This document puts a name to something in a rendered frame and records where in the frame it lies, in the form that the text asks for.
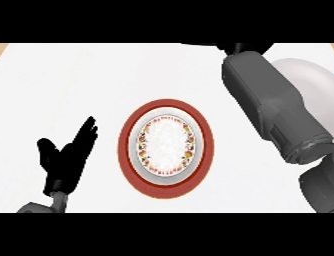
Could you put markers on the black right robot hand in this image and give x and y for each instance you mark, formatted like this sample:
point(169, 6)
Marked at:
point(244, 47)

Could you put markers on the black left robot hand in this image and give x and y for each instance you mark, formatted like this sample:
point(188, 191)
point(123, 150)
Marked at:
point(68, 156)

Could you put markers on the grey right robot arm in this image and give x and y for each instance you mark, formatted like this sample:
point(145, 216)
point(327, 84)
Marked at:
point(274, 106)

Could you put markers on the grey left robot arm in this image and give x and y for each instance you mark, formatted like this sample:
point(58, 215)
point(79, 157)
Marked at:
point(58, 202)

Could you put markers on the white patterned plate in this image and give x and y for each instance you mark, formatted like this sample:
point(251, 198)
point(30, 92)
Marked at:
point(166, 146)

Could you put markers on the plain white plate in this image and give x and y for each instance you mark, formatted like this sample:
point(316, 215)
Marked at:
point(322, 96)

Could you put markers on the red round placemat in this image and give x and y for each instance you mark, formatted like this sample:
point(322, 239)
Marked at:
point(166, 191)

